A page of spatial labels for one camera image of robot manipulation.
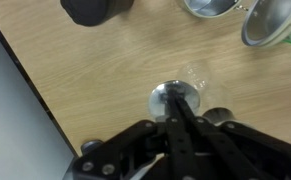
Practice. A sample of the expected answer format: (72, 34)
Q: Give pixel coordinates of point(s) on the silver bottle cap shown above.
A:
(158, 100)

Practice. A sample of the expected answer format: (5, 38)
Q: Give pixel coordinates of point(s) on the black thermos flask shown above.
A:
(95, 10)

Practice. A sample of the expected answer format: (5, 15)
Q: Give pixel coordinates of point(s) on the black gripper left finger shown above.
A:
(145, 153)

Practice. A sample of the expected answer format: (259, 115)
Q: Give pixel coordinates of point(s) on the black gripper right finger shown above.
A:
(238, 150)

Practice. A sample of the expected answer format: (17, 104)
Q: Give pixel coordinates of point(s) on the gold tin can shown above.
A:
(208, 8)

